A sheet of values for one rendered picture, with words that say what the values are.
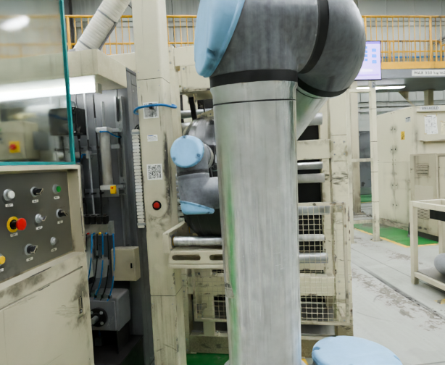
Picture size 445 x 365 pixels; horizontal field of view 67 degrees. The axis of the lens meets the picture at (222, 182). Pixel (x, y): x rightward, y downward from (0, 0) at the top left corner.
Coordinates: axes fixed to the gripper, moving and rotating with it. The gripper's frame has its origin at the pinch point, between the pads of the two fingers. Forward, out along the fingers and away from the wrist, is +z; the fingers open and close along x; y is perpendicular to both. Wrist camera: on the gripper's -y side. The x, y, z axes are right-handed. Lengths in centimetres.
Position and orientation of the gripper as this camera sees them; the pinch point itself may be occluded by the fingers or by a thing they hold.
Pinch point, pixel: (212, 170)
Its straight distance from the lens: 126.5
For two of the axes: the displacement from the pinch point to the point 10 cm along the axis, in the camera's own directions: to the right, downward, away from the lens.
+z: 1.7, 0.5, 9.8
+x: -9.9, 0.4, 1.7
